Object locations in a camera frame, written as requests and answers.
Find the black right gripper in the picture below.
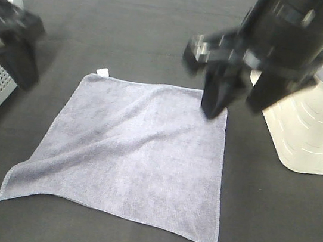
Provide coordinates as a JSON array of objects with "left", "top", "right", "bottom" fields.
[{"left": 182, "top": 27, "right": 323, "bottom": 119}]

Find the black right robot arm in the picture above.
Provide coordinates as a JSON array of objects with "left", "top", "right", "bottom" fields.
[{"left": 182, "top": 0, "right": 323, "bottom": 119}]

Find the black felt table mat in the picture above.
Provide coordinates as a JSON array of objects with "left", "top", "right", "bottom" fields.
[{"left": 0, "top": 0, "right": 323, "bottom": 242}]

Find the blue-grey microfibre towel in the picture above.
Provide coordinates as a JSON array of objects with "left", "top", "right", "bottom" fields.
[{"left": 0, "top": 73, "right": 228, "bottom": 242}]

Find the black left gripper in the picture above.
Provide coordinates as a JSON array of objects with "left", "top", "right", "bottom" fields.
[{"left": 0, "top": 0, "right": 45, "bottom": 91}]

